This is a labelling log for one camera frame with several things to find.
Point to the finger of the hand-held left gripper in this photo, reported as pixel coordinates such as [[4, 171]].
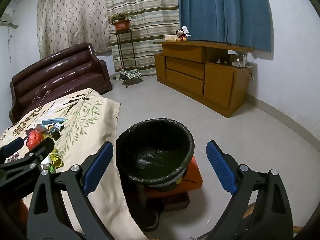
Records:
[[13, 146], [41, 151]]

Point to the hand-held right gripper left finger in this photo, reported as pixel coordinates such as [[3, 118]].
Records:
[[98, 170]]

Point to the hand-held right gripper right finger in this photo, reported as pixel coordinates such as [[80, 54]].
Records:
[[222, 170]]

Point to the green bottle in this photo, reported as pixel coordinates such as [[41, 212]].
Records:
[[53, 132]]

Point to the long blue box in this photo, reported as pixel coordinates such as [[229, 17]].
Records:
[[52, 121]]

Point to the trash bin with black bag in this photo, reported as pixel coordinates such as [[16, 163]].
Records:
[[155, 140]]

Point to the person's left forearm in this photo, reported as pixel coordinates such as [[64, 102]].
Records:
[[24, 206]]

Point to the orange box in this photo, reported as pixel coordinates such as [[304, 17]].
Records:
[[193, 175]]

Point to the white cigarette butt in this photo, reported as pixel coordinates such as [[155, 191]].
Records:
[[208, 220]]

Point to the dark brown box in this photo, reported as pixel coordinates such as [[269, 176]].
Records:
[[178, 200]]

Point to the floral printed blanket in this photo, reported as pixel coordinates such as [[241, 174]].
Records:
[[82, 110]]

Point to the brown leather sofa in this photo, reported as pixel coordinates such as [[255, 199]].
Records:
[[60, 72]]

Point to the checked cloth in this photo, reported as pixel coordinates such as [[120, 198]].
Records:
[[131, 73]]

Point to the wooden cabinet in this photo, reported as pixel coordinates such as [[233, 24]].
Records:
[[185, 72]]

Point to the white router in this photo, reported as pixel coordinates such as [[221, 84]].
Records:
[[241, 62]]

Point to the black metal plant stand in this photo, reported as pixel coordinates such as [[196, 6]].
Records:
[[125, 55]]

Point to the white air conditioner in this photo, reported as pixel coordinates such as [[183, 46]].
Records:
[[7, 22]]

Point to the beige patterned curtain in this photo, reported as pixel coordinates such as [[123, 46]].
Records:
[[72, 15]]

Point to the mouse plush toy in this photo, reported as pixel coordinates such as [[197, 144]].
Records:
[[182, 34]]

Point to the white flat box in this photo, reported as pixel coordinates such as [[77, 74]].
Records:
[[170, 38]]

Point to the potted plant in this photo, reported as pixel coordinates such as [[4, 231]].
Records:
[[122, 24]]

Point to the striped curtain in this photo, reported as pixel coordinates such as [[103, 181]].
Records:
[[145, 17]]

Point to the blue curtain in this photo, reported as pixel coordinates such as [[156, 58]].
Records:
[[222, 10]]

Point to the wall pipe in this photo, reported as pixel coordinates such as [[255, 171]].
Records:
[[10, 45]]

